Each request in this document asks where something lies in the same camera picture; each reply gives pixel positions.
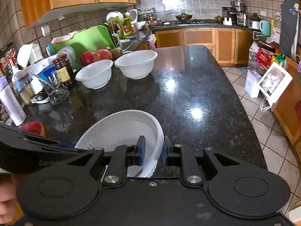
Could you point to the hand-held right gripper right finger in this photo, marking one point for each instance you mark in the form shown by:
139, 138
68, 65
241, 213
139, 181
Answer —
168, 151

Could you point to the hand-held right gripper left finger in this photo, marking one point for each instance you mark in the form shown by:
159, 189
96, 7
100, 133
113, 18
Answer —
141, 150

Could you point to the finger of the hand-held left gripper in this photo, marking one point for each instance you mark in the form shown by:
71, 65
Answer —
67, 145

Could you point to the white ribbed plastic bowl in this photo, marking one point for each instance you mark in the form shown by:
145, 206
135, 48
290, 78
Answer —
136, 66
117, 129
94, 75

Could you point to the person's left hand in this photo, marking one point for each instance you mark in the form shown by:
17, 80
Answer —
8, 193

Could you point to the lilac thermos bottle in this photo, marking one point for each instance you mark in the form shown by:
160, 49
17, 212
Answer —
13, 106

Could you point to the glass measuring cup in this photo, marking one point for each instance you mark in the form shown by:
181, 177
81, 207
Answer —
56, 94

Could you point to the clear jar with yellow label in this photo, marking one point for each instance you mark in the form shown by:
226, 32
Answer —
26, 89

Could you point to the dark sauce jar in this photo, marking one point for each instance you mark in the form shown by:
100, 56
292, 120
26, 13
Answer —
63, 71

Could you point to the blue tissue box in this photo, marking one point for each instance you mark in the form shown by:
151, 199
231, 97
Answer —
47, 71

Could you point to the red apple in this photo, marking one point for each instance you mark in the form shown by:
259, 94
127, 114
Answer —
103, 55
87, 58

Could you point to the white dishes in rack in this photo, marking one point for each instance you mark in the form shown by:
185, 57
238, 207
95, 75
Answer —
67, 53

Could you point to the black tea package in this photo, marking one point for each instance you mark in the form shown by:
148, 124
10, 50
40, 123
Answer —
8, 58

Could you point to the white foam container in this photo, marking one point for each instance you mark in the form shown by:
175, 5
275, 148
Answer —
25, 55

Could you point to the brown round fruit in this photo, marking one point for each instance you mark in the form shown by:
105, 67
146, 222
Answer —
117, 53

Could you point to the white paper bag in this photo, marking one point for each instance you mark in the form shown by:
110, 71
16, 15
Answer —
252, 83

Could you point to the green cutting board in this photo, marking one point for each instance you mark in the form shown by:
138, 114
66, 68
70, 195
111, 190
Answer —
89, 38

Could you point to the beige cloth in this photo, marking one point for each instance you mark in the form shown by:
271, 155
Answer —
76, 34

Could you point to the wooden base cabinets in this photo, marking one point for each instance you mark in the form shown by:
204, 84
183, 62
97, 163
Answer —
199, 40

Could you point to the chrome faucet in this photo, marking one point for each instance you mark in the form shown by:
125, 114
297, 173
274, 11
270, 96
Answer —
116, 36

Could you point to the small steel pot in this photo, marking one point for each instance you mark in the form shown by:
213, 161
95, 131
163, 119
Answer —
147, 27

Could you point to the lime green small rack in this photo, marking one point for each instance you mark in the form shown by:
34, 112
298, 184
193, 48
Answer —
127, 27

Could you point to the patterned gift bag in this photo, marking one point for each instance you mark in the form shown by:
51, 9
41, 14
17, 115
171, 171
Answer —
252, 57

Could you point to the white window box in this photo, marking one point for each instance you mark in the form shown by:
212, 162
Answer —
275, 81

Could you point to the group of seasoning bottles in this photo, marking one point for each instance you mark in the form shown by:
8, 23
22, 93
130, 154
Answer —
150, 20

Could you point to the gas stove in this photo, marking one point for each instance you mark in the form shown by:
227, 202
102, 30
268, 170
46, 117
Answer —
197, 22

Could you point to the red snack bag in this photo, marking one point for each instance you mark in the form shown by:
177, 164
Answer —
264, 60

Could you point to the wok with lid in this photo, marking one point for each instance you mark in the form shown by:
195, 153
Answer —
184, 17

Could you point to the white ceramic bowl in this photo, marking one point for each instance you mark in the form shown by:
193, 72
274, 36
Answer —
114, 16

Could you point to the brown glass pot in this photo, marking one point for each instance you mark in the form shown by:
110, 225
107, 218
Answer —
218, 19

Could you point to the white knife holder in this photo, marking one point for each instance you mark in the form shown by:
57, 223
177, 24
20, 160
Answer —
227, 22

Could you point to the green bag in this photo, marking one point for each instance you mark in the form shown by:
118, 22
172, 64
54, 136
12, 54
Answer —
279, 61

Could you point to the black coffee machine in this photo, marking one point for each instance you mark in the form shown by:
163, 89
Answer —
228, 15

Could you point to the steel rice cooker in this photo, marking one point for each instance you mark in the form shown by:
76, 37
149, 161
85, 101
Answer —
241, 19

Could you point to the white toaster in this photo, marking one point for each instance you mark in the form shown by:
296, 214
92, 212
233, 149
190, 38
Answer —
253, 25

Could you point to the mint green mug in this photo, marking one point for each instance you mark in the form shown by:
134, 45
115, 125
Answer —
265, 28

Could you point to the black clay pot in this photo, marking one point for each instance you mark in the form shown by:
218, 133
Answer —
255, 17

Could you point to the stacked steel pots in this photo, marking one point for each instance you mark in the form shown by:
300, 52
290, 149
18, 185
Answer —
238, 6

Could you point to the clear plastic jar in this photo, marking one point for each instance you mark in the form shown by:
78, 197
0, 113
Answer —
276, 26

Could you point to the dark apron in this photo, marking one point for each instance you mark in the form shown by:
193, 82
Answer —
289, 23

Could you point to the white wall socket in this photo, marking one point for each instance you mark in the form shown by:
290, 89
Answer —
45, 30
263, 13

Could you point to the wall spice rack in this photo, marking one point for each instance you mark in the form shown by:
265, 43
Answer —
146, 11

